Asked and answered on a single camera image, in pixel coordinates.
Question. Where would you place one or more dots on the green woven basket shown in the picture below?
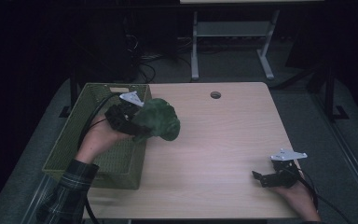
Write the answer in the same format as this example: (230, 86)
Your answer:
(121, 158)

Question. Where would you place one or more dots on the person's left hand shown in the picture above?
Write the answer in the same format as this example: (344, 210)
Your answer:
(98, 143)

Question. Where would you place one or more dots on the person's right hand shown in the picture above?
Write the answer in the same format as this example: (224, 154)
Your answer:
(303, 202)

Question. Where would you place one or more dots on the white metal desk frame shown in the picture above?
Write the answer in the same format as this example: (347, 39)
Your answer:
(233, 28)

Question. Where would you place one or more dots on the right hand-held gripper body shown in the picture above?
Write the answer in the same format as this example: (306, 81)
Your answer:
(287, 174)

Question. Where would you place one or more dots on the aluminium rail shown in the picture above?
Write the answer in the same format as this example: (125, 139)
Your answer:
(345, 149)
(32, 205)

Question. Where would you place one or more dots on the black metal stand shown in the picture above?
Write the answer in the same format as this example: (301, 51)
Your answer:
(330, 93)
(73, 93)

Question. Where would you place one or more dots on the green fleece garment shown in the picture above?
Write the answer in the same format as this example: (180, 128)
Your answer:
(161, 119)

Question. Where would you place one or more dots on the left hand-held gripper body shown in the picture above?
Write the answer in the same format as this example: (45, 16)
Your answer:
(121, 116)

